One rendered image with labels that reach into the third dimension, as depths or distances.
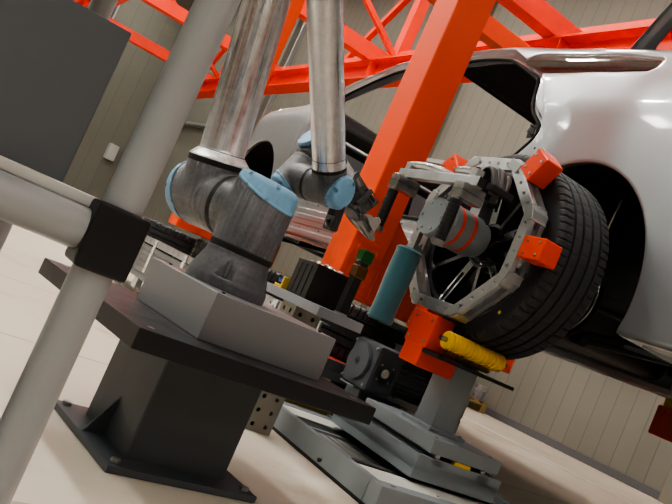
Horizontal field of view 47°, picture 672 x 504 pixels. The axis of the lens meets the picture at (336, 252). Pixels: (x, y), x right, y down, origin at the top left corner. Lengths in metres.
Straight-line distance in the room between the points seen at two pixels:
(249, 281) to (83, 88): 1.21
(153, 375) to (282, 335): 0.28
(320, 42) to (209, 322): 0.70
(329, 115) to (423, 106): 1.15
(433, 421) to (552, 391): 6.73
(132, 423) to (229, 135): 0.69
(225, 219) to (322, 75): 0.42
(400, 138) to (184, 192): 1.27
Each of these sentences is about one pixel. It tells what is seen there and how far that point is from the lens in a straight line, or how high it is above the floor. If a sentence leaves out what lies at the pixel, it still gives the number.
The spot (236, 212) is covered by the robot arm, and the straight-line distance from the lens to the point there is 1.73.
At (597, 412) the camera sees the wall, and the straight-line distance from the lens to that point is 8.95.
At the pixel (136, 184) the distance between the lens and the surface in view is 0.52.
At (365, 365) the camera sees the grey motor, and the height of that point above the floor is 0.32.
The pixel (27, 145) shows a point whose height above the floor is 0.48.
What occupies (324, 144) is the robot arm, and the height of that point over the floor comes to 0.82.
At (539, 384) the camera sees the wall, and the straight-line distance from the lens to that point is 9.40.
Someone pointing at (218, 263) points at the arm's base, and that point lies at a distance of 1.71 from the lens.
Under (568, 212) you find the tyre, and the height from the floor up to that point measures 1.00.
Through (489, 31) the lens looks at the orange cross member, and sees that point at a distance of 5.75.
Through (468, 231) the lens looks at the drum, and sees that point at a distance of 2.48.
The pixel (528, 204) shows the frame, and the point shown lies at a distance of 2.40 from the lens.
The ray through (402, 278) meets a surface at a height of 0.64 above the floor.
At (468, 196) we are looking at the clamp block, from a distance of 2.30.
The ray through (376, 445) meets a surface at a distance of 2.57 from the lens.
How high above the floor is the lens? 0.47
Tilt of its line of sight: 4 degrees up
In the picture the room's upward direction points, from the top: 24 degrees clockwise
